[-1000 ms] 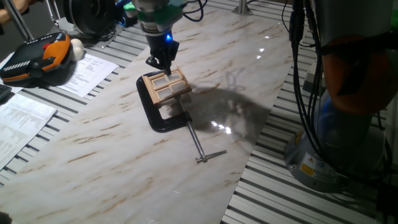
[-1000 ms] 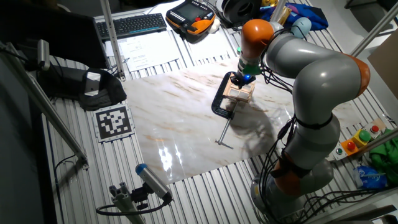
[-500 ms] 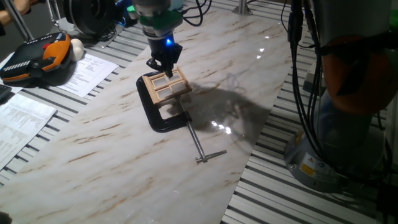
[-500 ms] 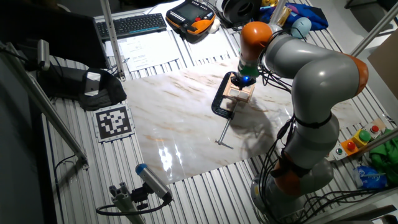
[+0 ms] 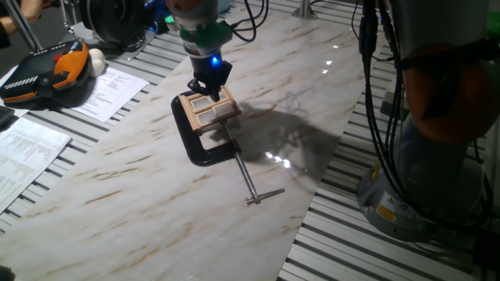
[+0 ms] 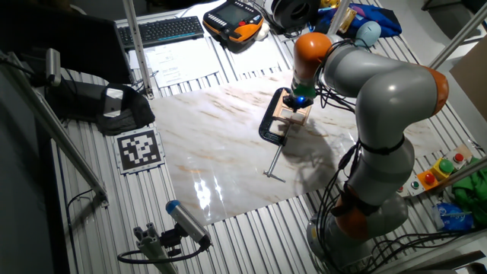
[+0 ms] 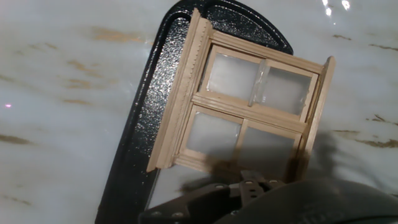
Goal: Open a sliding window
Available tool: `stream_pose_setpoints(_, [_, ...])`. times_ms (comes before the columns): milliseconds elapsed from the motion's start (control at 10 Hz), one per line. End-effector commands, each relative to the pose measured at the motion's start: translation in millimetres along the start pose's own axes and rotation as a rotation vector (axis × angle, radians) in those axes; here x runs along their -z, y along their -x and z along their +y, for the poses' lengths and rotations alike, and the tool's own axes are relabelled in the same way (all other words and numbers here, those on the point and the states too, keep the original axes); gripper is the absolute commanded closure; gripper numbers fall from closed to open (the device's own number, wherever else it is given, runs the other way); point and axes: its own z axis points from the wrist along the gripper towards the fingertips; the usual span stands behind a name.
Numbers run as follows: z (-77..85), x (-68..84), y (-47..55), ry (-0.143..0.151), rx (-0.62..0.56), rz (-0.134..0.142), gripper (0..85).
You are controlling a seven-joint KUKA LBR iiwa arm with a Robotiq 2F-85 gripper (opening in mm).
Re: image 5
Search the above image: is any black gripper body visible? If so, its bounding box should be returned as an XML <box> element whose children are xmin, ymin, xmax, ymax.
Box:
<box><xmin>190</xmin><ymin>49</ymin><xmax>234</xmax><ymax>91</ymax></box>

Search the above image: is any small wooden sliding window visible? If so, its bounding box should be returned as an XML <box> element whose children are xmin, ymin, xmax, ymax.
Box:
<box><xmin>177</xmin><ymin>84</ymin><xmax>242</xmax><ymax>134</ymax></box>

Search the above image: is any person forearm black sleeve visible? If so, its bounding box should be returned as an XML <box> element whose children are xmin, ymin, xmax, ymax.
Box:
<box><xmin>0</xmin><ymin>17</ymin><xmax>23</xmax><ymax>50</ymax></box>

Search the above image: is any person hand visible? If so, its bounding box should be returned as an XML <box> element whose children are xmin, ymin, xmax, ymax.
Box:
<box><xmin>20</xmin><ymin>0</ymin><xmax>54</xmax><ymax>23</ymax></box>

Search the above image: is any green gripper mounting flange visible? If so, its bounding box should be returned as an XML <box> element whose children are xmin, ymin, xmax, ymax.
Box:
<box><xmin>179</xmin><ymin>21</ymin><xmax>234</xmax><ymax>56</ymax></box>

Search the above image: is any black C-clamp steel screw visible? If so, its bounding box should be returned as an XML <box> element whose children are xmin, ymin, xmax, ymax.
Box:
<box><xmin>170</xmin><ymin>90</ymin><xmax>286</xmax><ymax>206</ymax></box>

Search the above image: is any white printed paper sheet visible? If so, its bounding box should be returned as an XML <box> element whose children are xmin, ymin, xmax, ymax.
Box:
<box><xmin>0</xmin><ymin>116</ymin><xmax>73</xmax><ymax>215</ymax></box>
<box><xmin>72</xmin><ymin>66</ymin><xmax>151</xmax><ymax>123</ymax></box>

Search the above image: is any white round ball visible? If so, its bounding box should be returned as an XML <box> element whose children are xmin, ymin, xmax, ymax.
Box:
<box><xmin>87</xmin><ymin>48</ymin><xmax>107</xmax><ymax>78</ymax></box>

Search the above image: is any black filament spool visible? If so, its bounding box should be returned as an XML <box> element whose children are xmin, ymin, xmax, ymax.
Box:
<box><xmin>80</xmin><ymin>0</ymin><xmax>148</xmax><ymax>46</ymax></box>

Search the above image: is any marble pattern mat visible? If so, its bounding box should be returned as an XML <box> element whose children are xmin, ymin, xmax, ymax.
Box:
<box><xmin>0</xmin><ymin>0</ymin><xmax>386</xmax><ymax>281</ymax></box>

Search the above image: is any black orange teach pendant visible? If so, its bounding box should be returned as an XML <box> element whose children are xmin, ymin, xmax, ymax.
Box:
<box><xmin>0</xmin><ymin>40</ymin><xmax>91</xmax><ymax>105</ymax></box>

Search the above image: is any green cloth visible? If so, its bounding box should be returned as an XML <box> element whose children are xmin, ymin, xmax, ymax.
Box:
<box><xmin>486</xmin><ymin>11</ymin><xmax>500</xmax><ymax>40</ymax></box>

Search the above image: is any aluminium frame post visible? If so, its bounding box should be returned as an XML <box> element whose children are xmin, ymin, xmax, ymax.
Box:
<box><xmin>291</xmin><ymin>0</ymin><xmax>319</xmax><ymax>20</ymax></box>
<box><xmin>2</xmin><ymin>0</ymin><xmax>45</xmax><ymax>54</ymax></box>

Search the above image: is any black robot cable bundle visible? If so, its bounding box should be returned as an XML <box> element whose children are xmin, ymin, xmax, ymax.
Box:
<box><xmin>230</xmin><ymin>0</ymin><xmax>500</xmax><ymax>235</ymax></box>

